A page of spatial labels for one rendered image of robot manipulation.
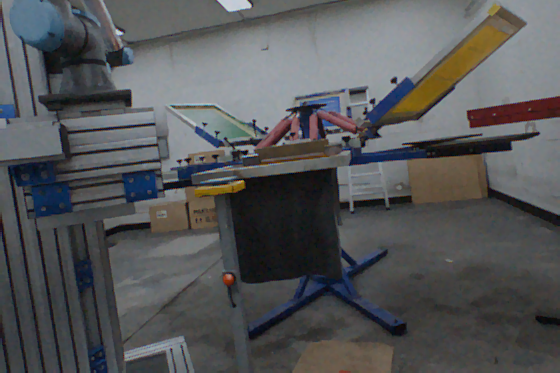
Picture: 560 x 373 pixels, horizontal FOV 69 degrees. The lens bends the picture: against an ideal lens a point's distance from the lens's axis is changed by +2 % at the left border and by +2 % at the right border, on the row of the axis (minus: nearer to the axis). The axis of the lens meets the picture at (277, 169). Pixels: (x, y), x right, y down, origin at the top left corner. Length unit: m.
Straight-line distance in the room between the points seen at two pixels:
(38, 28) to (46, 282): 0.75
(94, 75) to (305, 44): 5.28
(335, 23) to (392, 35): 0.84
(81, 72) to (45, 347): 0.84
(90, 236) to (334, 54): 5.24
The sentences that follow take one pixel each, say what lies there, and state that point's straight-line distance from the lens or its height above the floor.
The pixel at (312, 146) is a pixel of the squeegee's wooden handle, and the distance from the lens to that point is 2.03.
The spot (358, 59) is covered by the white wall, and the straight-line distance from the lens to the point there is 6.25.
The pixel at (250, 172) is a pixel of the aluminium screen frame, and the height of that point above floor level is 0.97.
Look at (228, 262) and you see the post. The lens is 1.36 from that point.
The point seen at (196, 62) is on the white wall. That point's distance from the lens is 6.76.
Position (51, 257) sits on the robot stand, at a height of 0.81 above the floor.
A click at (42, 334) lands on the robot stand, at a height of 0.58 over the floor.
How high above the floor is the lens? 1.04
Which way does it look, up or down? 3 degrees down
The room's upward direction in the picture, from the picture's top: 8 degrees counter-clockwise
